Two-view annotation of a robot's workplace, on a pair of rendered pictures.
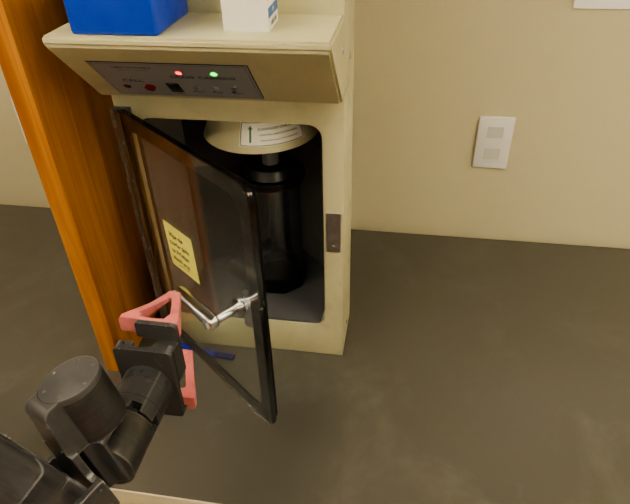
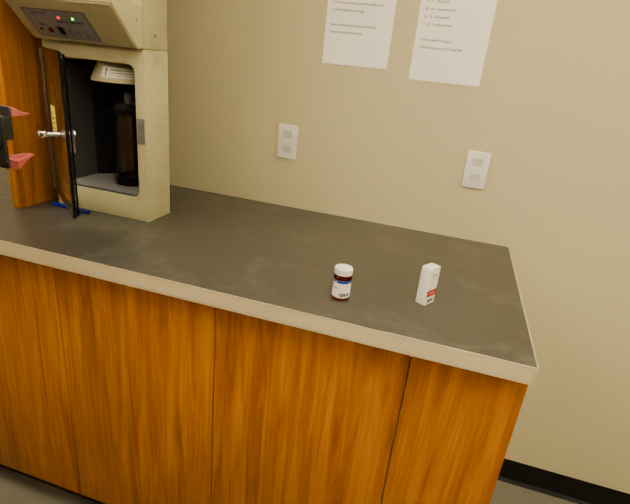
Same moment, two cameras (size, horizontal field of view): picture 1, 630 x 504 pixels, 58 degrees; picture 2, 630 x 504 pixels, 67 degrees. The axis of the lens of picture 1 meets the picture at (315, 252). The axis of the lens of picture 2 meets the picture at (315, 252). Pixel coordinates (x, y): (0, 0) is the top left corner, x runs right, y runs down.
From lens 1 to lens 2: 0.89 m
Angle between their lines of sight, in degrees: 15
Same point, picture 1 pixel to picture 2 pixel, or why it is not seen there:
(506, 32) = (290, 73)
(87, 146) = (27, 68)
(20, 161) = not seen: hidden behind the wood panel
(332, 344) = (143, 213)
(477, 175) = (280, 163)
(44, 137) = not seen: outside the picture
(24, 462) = not seen: outside the picture
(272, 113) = (112, 56)
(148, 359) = not seen: outside the picture
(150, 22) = not seen: outside the picture
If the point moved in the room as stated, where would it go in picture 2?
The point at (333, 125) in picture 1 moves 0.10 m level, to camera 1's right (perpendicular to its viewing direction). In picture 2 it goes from (138, 64) to (176, 69)
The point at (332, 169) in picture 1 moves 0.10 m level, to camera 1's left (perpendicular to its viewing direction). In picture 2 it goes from (139, 91) to (103, 86)
